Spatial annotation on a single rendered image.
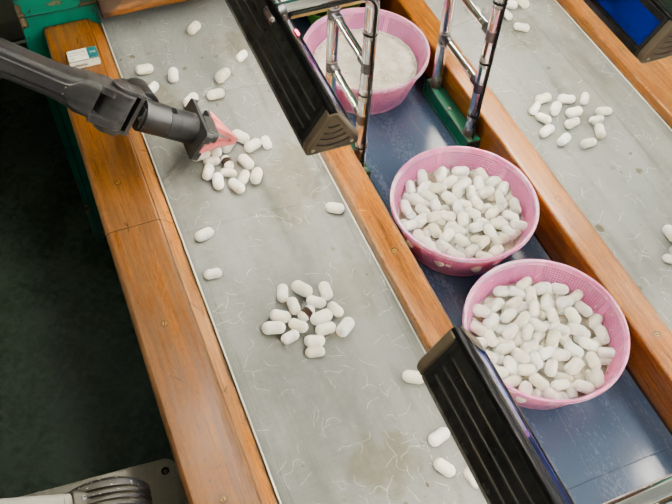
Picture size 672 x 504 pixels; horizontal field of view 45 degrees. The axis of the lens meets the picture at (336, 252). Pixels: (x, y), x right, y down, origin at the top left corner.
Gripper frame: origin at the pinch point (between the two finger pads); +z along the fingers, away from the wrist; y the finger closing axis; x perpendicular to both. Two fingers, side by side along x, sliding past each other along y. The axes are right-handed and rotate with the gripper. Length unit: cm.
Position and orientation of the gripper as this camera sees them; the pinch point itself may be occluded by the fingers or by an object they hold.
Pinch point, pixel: (232, 139)
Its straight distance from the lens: 154.0
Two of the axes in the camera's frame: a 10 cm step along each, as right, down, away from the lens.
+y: -3.7, -7.5, 5.5
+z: 7.3, 1.3, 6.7
